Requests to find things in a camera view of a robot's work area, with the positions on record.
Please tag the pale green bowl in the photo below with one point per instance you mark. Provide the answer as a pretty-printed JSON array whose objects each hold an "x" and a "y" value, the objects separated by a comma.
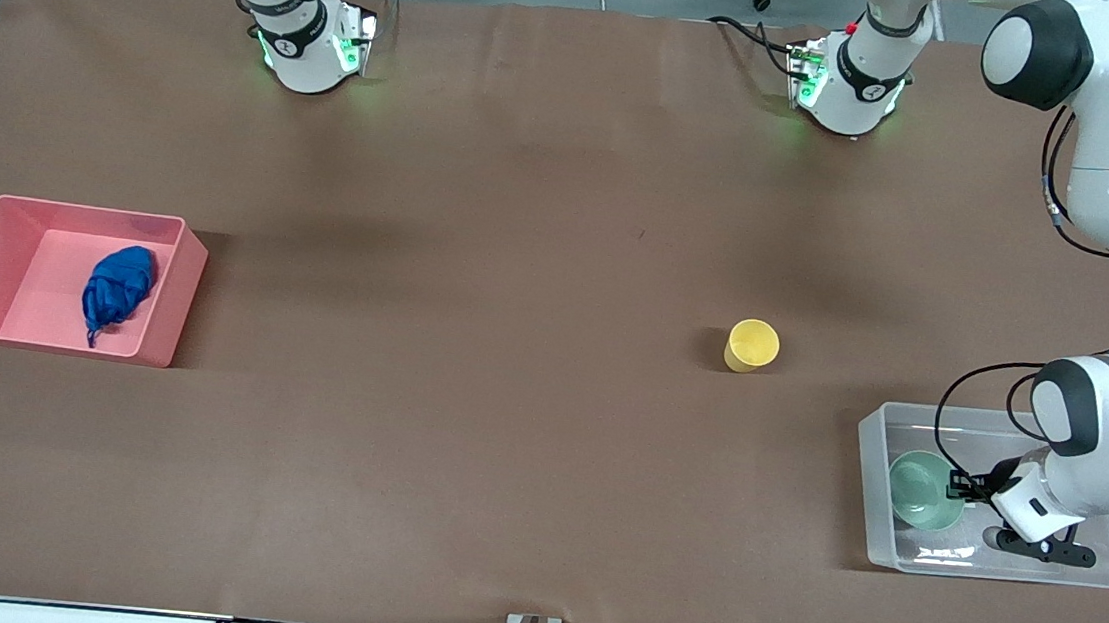
[{"x": 920, "y": 489}]

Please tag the yellow cup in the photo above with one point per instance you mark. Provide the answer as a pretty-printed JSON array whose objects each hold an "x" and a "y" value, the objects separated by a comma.
[{"x": 750, "y": 347}]

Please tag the clear plastic box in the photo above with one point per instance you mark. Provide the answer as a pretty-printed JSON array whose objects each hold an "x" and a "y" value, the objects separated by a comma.
[{"x": 895, "y": 548}]

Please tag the pink plastic box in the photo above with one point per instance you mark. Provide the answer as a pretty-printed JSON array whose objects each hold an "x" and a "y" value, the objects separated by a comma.
[{"x": 34, "y": 291}]

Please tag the blue cloth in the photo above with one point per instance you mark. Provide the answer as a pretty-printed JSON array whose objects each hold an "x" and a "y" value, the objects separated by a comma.
[{"x": 120, "y": 289}]

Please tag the brown table cover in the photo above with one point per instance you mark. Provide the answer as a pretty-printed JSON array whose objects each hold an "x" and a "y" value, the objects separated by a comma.
[{"x": 560, "y": 252}]

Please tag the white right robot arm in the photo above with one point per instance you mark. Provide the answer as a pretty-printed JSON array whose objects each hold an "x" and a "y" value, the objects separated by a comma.
[{"x": 301, "y": 58}]

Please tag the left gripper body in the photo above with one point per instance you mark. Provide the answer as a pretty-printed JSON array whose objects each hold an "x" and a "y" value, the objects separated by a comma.
[{"x": 994, "y": 477}]

